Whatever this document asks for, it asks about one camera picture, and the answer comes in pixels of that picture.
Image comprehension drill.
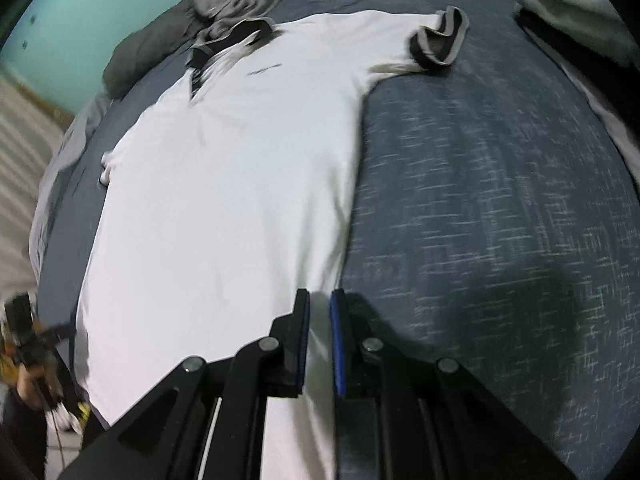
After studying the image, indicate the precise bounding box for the white polo shirt black collar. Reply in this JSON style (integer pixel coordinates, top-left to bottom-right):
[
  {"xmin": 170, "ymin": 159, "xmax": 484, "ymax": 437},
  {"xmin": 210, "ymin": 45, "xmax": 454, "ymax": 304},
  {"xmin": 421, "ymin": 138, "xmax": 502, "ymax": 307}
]
[{"xmin": 74, "ymin": 5, "xmax": 472, "ymax": 480}]

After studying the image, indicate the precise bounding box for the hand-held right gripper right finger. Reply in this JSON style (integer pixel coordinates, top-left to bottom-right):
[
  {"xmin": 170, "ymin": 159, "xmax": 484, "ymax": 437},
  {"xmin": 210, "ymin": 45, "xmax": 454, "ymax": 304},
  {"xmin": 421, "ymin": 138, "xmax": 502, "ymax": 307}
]
[{"xmin": 329, "ymin": 287, "xmax": 576, "ymax": 480}]

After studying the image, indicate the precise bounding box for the person's left hand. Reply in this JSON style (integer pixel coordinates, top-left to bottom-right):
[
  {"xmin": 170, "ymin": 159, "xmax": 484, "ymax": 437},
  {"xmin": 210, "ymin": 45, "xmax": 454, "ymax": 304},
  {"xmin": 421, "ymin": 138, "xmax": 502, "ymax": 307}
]
[{"xmin": 15, "ymin": 361, "xmax": 52, "ymax": 409}]

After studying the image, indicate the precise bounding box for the dark grey padded jacket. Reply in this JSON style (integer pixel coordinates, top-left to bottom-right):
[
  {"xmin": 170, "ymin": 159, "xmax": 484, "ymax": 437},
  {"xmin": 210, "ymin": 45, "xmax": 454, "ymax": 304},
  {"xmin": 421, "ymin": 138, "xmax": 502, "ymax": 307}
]
[{"xmin": 102, "ymin": 0, "xmax": 213, "ymax": 100}]

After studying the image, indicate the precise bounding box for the light grey bed sheet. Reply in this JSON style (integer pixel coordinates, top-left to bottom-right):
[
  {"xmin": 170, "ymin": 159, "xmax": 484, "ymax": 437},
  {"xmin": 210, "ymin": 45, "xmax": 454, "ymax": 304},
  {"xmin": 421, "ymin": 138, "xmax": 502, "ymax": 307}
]
[{"xmin": 27, "ymin": 94, "xmax": 115, "ymax": 282}]

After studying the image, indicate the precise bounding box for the person's left forearm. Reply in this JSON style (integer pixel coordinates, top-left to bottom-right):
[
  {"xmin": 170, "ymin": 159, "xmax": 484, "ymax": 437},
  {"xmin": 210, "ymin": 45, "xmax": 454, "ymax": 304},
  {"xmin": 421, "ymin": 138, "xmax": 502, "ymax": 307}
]
[{"xmin": 0, "ymin": 387, "xmax": 50, "ymax": 480}]

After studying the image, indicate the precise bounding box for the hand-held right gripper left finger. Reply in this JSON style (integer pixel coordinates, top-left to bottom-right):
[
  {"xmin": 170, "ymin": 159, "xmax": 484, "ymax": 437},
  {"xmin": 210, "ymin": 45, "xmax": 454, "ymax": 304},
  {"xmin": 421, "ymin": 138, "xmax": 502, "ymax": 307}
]
[{"xmin": 60, "ymin": 287, "xmax": 313, "ymax": 480}]

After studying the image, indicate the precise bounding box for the grey folded cloth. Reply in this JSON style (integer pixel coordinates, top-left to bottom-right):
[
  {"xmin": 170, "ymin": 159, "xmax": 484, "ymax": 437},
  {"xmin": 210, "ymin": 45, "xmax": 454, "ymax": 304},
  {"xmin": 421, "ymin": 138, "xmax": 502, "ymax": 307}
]
[{"xmin": 515, "ymin": 0, "xmax": 637, "ymax": 67}]

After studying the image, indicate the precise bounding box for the blue patterned bed blanket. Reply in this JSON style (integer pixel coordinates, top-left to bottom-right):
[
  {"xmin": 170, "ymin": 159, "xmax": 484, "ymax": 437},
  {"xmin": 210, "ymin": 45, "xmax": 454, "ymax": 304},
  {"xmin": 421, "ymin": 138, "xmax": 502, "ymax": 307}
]
[{"xmin": 36, "ymin": 0, "xmax": 640, "ymax": 480}]

